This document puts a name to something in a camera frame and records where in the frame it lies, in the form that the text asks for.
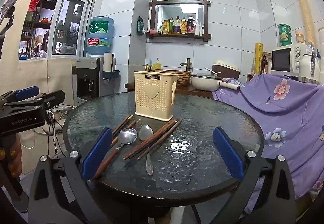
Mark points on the brown white rice cooker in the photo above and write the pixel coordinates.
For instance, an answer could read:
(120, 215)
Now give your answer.
(226, 70)

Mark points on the phone on stand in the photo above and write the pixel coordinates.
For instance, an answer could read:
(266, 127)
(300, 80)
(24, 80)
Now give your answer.
(7, 11)

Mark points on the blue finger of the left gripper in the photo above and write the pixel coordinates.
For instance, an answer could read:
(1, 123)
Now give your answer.
(27, 93)

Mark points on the blue water jug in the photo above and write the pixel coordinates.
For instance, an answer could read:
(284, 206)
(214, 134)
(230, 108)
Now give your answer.
(99, 36)

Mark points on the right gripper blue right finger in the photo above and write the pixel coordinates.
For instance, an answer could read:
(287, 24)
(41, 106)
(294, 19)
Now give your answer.
(232, 153)

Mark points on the steel spoon with wooden handle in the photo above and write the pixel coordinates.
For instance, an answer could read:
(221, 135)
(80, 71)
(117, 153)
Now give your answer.
(106, 162)

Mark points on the water dispenser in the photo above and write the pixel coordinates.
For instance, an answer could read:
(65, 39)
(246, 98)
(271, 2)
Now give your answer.
(91, 81)

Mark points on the dark soy sauce bottle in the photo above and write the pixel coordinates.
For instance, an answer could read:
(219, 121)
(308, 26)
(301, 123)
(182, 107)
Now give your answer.
(190, 25)

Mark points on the tall beige rolled mat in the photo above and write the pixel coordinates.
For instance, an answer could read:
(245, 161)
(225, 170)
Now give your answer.
(308, 22)

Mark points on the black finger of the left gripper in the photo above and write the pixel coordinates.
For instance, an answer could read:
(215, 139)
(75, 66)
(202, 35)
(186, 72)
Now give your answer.
(47, 101)

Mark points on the cream plastic utensil holder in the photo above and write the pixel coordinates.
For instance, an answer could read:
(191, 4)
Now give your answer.
(155, 94)

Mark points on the wooden framed mirror shelf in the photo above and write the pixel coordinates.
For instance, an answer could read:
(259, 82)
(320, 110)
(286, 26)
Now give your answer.
(168, 19)

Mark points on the woven pattern basin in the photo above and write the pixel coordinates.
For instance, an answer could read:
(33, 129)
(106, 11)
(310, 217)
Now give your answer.
(183, 77)

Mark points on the stacked green tubs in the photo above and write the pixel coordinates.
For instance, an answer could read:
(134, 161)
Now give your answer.
(284, 34)

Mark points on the black chopstick gold band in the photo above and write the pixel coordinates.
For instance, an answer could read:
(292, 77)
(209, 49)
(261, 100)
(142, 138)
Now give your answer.
(121, 125)

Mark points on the paper cup stack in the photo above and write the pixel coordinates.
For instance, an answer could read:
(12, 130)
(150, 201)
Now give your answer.
(108, 64)

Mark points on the yellow roll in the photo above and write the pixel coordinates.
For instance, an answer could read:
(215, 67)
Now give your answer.
(258, 57)

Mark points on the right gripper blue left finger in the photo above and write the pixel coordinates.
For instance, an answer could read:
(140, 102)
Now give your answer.
(93, 159)

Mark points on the brown wooden chopstick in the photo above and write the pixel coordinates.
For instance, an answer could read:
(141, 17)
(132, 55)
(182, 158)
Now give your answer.
(141, 152)
(146, 143)
(161, 139)

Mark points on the dark brown glass bottle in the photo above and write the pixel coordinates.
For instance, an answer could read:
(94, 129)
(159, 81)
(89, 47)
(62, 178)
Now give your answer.
(264, 65)

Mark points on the brass faucet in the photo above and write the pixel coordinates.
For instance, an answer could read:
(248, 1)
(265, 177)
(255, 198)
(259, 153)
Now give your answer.
(187, 64)

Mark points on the green hanging packet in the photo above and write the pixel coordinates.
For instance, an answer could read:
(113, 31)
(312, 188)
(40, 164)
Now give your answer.
(140, 27)

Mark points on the person's left hand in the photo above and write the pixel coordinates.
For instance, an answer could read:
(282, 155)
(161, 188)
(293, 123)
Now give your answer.
(14, 156)

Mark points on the white kettle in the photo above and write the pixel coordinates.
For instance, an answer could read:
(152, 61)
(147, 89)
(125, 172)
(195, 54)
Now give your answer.
(309, 69)

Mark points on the window with aluminium frame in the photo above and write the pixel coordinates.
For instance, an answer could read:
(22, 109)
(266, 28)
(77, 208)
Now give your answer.
(55, 28)

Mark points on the white microwave oven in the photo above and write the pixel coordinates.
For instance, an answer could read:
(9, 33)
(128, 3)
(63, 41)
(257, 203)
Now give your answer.
(286, 59)

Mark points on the yellow soap bottle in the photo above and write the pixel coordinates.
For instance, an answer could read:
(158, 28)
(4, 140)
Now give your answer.
(156, 65)

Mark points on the white pan with lid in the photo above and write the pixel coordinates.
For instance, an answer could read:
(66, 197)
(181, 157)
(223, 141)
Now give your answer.
(210, 82)

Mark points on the purple floral cloth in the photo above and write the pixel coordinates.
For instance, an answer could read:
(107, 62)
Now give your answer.
(290, 114)

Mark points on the round glass table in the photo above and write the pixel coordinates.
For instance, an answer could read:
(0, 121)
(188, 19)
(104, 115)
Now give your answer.
(187, 167)

